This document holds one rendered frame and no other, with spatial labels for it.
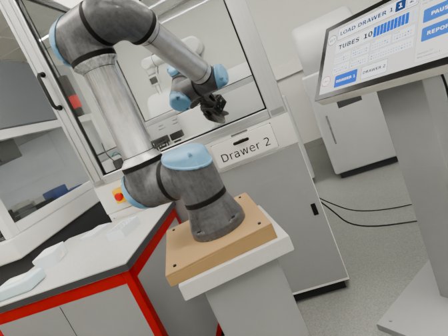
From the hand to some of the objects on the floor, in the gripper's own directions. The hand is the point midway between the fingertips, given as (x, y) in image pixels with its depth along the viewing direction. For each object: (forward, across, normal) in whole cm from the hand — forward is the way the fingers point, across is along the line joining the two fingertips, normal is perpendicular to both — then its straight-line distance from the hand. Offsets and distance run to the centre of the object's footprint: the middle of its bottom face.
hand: (221, 121), depth 143 cm
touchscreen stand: (+75, -32, -92) cm, 123 cm away
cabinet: (+107, -44, +18) cm, 117 cm away
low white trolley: (+50, -115, +8) cm, 126 cm away
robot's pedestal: (+39, -94, -63) cm, 120 cm away
